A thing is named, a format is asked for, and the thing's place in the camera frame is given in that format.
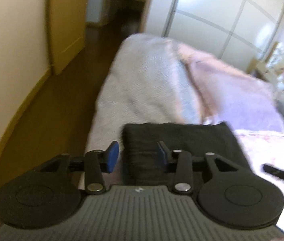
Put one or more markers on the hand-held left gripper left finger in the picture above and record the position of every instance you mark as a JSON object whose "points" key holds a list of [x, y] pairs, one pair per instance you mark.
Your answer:
{"points": [[113, 155]]}

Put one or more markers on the wooden door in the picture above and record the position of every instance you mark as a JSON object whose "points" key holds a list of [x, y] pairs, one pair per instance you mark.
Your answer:
{"points": [[66, 25]]}

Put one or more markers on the white wardrobe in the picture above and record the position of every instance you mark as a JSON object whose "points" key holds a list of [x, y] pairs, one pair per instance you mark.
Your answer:
{"points": [[219, 10]]}

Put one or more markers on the black pants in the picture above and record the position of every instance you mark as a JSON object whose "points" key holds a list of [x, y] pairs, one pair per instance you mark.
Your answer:
{"points": [[182, 135]]}

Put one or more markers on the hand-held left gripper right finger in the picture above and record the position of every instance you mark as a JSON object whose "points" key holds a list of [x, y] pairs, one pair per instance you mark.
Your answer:
{"points": [[161, 158]]}

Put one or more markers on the lilac blanket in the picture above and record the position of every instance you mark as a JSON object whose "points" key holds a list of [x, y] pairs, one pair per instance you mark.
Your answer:
{"points": [[244, 95]]}

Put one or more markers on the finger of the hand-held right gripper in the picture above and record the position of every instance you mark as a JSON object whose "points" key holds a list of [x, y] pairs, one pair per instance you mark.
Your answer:
{"points": [[282, 174]]}

